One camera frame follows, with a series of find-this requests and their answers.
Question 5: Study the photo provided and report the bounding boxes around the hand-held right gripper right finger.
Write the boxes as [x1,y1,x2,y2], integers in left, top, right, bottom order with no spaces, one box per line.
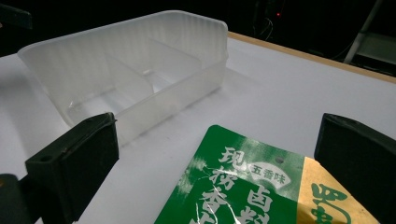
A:
[313,112,396,224]

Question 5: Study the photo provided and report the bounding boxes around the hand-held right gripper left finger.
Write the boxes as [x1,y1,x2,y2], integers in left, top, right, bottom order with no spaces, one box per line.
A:
[24,112,120,224]

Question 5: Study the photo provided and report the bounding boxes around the translucent plastic storage bin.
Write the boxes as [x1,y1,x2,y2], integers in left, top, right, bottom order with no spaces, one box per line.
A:
[17,9,230,147]

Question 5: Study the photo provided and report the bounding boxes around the green and yellow food packet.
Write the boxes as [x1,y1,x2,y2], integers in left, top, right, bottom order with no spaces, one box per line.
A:
[153,124,381,224]

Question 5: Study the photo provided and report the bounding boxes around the metal stand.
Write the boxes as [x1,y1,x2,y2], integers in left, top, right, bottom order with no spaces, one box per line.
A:
[343,0,396,77]

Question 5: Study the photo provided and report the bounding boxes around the dark device with red light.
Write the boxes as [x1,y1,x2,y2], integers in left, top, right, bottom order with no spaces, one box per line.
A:
[251,0,288,38]

